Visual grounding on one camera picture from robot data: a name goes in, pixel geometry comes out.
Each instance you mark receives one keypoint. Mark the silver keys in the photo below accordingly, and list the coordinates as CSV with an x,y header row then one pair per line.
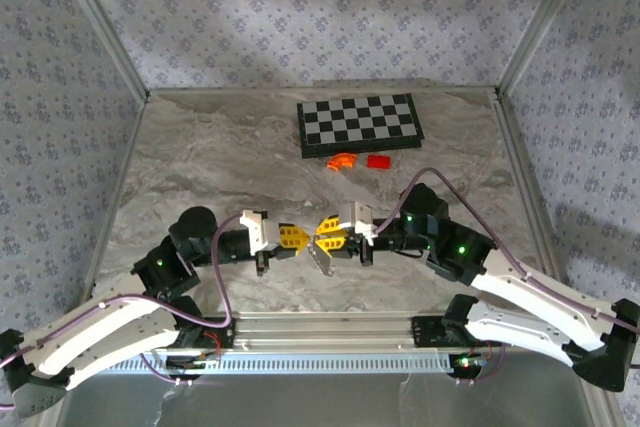
x,y
322,259

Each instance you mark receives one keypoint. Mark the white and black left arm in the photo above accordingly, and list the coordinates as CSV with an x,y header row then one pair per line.
x,y
100,342

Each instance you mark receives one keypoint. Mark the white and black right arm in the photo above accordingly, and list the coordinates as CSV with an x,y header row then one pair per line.
x,y
525,332

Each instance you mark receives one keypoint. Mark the orange curved plastic piece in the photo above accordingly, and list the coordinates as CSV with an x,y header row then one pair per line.
x,y
340,162

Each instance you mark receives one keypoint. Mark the small red plastic block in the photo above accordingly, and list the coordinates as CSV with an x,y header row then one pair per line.
x,y
379,162

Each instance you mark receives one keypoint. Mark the black and grey chessboard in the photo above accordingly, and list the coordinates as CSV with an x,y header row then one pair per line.
x,y
360,122

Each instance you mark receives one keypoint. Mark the small black circuit board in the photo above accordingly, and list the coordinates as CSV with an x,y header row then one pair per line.
x,y
467,366
190,363

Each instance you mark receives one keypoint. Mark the grey metal sheet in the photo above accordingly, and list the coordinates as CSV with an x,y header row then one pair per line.
x,y
300,407

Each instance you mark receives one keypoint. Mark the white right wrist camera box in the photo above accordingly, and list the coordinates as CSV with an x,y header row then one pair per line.
x,y
357,217

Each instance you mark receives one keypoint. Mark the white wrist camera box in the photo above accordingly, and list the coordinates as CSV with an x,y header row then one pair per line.
x,y
357,217
257,229

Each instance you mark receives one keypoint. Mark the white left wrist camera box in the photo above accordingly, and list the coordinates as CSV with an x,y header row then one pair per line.
x,y
257,229

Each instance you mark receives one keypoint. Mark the aluminium frame rail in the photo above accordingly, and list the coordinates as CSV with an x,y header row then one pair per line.
x,y
115,197
530,197

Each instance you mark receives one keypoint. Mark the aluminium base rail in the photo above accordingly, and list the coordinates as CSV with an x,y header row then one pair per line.
x,y
325,332

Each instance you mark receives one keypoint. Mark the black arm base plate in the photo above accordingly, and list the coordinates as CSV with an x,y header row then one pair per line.
x,y
425,332
222,334

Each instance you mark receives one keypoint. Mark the aluminium frame post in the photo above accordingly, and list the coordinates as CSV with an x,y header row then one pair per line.
x,y
543,22
607,407

